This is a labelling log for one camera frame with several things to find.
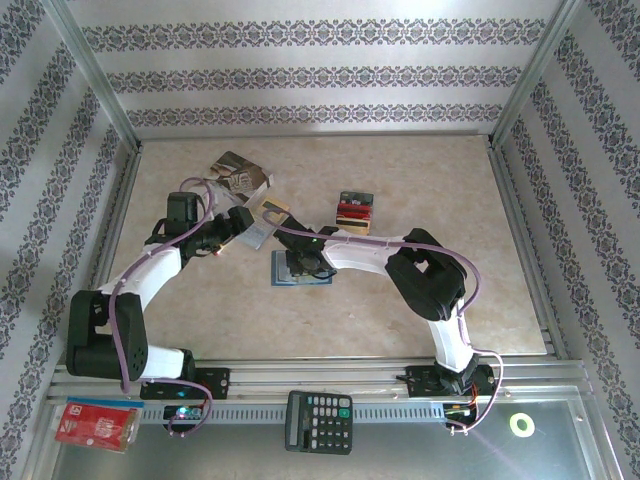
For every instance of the blue card holder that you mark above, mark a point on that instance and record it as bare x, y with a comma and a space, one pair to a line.
280, 272

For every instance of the red plastic card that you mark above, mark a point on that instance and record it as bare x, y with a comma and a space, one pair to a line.
355, 216
356, 206

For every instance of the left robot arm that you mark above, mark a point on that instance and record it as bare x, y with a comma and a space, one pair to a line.
155, 270

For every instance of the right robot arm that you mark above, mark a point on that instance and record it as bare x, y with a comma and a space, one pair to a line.
355, 255

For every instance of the gold card with black stripe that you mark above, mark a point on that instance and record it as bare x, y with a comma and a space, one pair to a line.
357, 227

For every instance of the gold pocket calculator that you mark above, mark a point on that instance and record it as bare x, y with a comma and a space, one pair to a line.
277, 205

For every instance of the paperback book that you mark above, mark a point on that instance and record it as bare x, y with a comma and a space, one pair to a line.
240, 172

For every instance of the black desk calculator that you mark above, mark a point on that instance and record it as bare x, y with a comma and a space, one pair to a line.
320, 425

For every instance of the grey metal shelf panel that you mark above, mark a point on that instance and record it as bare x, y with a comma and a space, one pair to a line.
225, 455

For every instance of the red packet in plastic bag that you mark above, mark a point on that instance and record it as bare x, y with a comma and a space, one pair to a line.
90, 430

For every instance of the green tape roll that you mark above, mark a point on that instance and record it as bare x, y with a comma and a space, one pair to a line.
512, 424

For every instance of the aluminium table side rail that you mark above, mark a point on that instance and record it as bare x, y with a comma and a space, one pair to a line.
110, 250
526, 250

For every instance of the aluminium mounting rail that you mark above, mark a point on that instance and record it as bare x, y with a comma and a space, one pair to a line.
310, 375

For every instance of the aluminium table back rail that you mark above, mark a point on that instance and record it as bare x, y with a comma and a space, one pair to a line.
310, 135

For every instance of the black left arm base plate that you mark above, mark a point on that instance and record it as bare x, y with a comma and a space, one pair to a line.
215, 382

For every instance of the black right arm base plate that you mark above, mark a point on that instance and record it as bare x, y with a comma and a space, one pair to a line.
422, 382

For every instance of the aluminium frame corner post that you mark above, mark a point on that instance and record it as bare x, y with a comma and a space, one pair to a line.
97, 75
534, 75

